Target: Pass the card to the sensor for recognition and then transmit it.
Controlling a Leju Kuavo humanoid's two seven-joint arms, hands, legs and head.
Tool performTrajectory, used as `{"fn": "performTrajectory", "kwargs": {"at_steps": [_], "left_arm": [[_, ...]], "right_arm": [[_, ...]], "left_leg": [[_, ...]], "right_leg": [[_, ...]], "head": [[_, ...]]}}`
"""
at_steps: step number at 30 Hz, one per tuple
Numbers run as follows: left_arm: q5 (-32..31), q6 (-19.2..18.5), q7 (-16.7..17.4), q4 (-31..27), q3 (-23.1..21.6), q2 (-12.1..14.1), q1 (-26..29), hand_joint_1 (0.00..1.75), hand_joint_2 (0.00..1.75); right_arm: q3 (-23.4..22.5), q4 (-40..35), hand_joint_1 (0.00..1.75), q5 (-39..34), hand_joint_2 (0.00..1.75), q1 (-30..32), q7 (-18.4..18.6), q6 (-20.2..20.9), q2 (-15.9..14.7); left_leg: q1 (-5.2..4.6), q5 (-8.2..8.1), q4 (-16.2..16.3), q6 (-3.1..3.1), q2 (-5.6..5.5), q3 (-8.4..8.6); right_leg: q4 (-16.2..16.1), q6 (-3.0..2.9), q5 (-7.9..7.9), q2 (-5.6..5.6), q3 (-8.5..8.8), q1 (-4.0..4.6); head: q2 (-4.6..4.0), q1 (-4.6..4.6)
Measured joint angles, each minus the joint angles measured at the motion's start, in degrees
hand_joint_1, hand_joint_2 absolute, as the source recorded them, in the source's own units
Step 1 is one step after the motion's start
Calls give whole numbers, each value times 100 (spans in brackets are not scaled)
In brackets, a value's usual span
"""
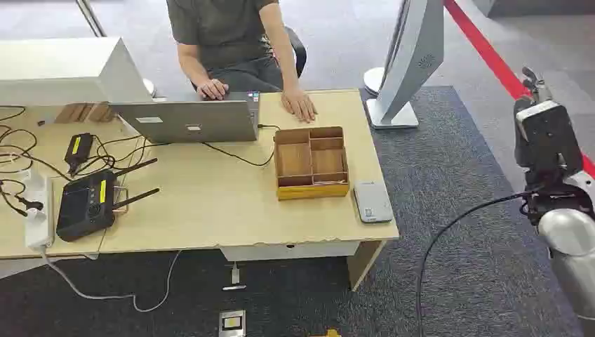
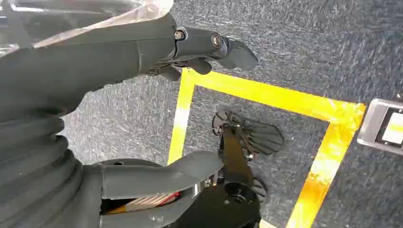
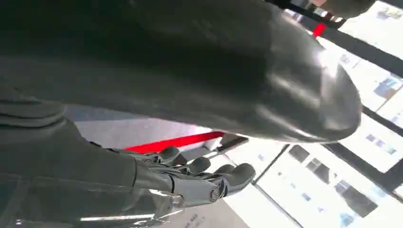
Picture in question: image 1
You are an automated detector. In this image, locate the person's right hand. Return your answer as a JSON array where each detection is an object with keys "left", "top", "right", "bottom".
[{"left": 196, "top": 78, "right": 230, "bottom": 101}]

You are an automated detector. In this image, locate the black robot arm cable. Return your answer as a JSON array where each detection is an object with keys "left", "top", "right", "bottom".
[{"left": 415, "top": 190, "right": 542, "bottom": 337}]

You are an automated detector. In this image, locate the black adapter with yellow label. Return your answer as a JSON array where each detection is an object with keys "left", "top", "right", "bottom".
[{"left": 63, "top": 132, "right": 95, "bottom": 177}]

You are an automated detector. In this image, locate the black office chair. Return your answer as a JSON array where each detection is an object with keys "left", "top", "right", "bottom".
[{"left": 283, "top": 25, "right": 308, "bottom": 79}]

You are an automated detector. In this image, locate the black tangled cable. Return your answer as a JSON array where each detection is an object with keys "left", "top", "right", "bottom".
[{"left": 0, "top": 105, "right": 72, "bottom": 218}]

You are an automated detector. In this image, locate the white power strip cable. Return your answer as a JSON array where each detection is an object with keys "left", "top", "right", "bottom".
[{"left": 39, "top": 248, "right": 182, "bottom": 314}]

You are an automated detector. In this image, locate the large white box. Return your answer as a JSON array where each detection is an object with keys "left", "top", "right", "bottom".
[{"left": 0, "top": 37, "right": 155, "bottom": 107}]

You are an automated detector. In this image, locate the metal pole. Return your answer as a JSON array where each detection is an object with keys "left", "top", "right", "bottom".
[{"left": 75, "top": 0, "right": 108, "bottom": 39}]

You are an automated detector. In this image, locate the person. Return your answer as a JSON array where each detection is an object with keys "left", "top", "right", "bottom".
[{"left": 166, "top": 0, "right": 319, "bottom": 124}]

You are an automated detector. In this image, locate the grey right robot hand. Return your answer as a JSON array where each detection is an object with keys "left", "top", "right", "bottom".
[{"left": 514, "top": 66, "right": 584, "bottom": 187}]

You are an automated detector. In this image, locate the black adapter cable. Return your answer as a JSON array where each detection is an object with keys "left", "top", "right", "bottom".
[{"left": 74, "top": 133, "right": 171, "bottom": 178}]

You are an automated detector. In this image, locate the person's left hand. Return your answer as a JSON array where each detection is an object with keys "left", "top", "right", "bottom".
[{"left": 281, "top": 88, "right": 319, "bottom": 125}]

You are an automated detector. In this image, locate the black laptop cable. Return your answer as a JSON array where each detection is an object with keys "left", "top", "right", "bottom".
[{"left": 200, "top": 123, "right": 281, "bottom": 169}]

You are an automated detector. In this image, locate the red floor tape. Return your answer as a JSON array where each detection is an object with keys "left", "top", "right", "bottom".
[{"left": 443, "top": 0, "right": 595, "bottom": 180}]

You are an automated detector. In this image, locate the grey flat power bank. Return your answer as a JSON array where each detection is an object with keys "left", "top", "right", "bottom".
[{"left": 352, "top": 180, "right": 394, "bottom": 225}]

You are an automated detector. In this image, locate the wooden block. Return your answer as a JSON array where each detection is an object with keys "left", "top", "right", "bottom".
[{"left": 53, "top": 103, "right": 118, "bottom": 125}]

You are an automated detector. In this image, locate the black remote controller with antennas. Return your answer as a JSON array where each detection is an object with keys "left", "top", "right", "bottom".
[{"left": 55, "top": 157, "right": 161, "bottom": 243}]

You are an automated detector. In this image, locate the silver laptop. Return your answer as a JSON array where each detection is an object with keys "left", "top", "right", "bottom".
[{"left": 109, "top": 91, "right": 261, "bottom": 145}]

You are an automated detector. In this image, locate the white kiosk stand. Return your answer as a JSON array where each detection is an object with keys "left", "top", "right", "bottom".
[{"left": 362, "top": 0, "right": 446, "bottom": 130}]

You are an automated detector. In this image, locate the wooden compartment box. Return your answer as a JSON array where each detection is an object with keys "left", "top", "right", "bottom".
[{"left": 272, "top": 125, "right": 351, "bottom": 201}]

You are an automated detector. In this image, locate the white power strip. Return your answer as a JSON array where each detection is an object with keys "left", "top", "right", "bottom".
[{"left": 23, "top": 169, "right": 55, "bottom": 253}]

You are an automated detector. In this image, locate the pale wooden desk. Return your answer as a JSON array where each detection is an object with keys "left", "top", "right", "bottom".
[{"left": 0, "top": 88, "right": 401, "bottom": 293}]

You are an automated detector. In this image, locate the black plug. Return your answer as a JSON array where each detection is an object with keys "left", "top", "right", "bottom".
[{"left": 13, "top": 194, "right": 46, "bottom": 211}]

